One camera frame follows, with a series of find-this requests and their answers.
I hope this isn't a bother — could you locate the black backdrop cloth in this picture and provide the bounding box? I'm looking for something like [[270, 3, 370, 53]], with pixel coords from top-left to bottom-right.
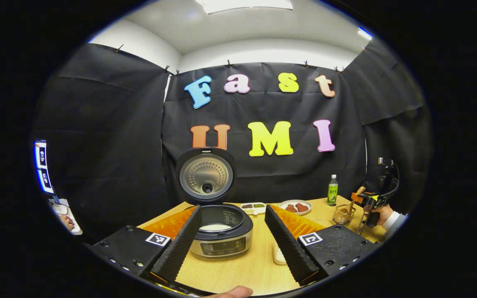
[[31, 39, 434, 245]]

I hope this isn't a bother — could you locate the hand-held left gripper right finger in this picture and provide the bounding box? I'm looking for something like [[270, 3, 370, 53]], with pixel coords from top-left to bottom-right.
[[264, 204, 380, 286]]

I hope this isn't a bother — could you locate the white divided side dish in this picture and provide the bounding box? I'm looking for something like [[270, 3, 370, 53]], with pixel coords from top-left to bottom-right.
[[241, 202, 266, 216]]

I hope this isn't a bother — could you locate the wire chopstick holder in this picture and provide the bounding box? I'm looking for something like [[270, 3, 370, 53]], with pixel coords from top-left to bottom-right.
[[332, 204, 356, 226]]

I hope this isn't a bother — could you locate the white round plate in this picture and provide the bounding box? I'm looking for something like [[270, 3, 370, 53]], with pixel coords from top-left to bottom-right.
[[279, 199, 312, 216]]

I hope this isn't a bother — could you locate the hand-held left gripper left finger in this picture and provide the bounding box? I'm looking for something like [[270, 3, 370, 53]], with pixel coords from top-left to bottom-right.
[[84, 204, 203, 284]]

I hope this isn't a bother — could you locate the white keyboard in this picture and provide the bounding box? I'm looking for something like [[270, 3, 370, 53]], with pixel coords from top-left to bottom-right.
[[52, 199, 83, 236]]

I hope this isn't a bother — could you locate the green drink bottle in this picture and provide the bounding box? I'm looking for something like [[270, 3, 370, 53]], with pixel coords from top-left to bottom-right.
[[327, 174, 339, 206]]

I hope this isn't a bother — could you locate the computer monitor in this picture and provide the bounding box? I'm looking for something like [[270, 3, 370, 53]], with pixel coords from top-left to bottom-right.
[[34, 140, 55, 194]]

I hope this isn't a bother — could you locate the wooden spoon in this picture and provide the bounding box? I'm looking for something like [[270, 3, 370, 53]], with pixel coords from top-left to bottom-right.
[[344, 186, 366, 215]]

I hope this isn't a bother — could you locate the long ceiling light panel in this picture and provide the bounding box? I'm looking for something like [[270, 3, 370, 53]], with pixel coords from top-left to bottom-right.
[[195, 0, 294, 14]]

